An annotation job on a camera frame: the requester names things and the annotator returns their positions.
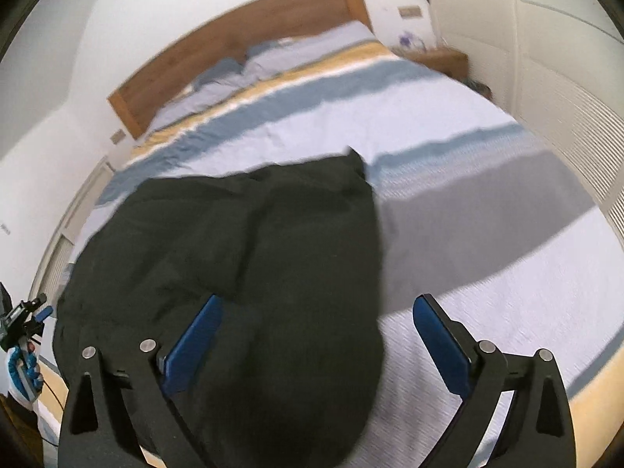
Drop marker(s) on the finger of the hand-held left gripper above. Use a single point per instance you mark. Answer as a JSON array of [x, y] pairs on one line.
[[45, 312]]

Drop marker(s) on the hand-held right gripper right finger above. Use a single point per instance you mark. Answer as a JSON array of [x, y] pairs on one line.
[[441, 343]]

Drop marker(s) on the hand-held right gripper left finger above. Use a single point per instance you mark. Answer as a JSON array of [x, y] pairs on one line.
[[192, 346]]

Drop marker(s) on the black jacket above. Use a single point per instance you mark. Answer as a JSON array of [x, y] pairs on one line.
[[243, 253]]

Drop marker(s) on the person's left hand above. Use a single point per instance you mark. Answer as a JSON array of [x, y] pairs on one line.
[[22, 370]]

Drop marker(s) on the white panelled cabinet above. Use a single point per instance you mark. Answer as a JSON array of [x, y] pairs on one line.
[[68, 224]]

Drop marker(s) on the striped bedspread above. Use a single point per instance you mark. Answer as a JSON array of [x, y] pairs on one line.
[[438, 156]]

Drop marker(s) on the blue-grey pillow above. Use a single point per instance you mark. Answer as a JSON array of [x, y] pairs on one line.
[[219, 72]]

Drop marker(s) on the wooden nightstand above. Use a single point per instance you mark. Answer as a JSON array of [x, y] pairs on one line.
[[441, 61]]

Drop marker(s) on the white louvred wardrobe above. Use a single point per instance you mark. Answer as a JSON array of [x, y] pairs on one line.
[[551, 58]]

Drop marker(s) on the small purple object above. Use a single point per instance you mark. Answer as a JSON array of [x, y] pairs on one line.
[[407, 39]]

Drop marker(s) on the wooden headboard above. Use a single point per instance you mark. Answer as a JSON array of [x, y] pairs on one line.
[[234, 34]]

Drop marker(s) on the light blue pillow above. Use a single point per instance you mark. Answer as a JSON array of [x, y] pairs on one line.
[[302, 48]]

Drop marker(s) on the wall socket plate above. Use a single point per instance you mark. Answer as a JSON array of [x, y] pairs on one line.
[[117, 135]]

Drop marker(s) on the wall switch plate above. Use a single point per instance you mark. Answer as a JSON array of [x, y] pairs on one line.
[[409, 11]]

